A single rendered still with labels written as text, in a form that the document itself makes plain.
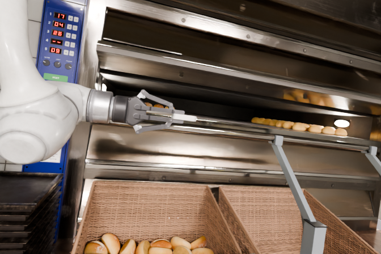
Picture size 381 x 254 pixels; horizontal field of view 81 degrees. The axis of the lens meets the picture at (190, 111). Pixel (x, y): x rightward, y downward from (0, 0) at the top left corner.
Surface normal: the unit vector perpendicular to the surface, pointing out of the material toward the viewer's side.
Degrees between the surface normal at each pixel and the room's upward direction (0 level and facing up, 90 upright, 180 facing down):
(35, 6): 90
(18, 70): 89
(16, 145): 118
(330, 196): 70
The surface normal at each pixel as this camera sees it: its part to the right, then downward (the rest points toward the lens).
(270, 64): 0.30, -0.30
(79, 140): 0.27, 0.04
